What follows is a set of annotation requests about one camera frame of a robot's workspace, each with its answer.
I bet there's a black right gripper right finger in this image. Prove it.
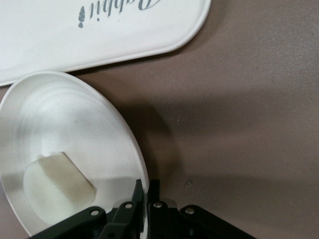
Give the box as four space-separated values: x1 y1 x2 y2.
147 179 257 239

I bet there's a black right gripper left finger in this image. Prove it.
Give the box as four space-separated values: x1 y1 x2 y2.
29 178 145 239

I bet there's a white steamed bun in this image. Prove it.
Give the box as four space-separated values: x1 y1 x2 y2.
23 151 98 217

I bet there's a round cream plate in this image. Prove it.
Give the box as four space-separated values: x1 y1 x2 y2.
0 70 150 237

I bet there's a cream rabbit print tray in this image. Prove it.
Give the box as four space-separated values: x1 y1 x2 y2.
0 0 212 87

